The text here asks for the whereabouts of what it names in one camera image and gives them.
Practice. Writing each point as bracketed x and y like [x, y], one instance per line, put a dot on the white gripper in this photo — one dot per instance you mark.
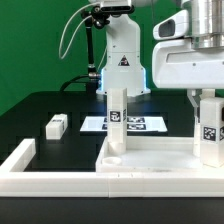
[176, 65]

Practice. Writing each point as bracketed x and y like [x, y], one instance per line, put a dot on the white desk top tray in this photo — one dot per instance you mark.
[152, 154]

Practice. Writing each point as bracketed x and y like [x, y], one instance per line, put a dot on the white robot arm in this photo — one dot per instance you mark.
[206, 31]

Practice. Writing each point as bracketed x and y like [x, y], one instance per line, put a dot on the marker tag sheet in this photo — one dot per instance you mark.
[134, 124]

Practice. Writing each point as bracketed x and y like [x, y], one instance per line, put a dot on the white U-shaped fence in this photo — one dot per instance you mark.
[15, 181]

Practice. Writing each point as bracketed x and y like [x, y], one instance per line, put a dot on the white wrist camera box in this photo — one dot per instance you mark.
[174, 27]

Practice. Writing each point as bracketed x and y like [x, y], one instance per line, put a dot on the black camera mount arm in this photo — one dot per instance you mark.
[91, 43]

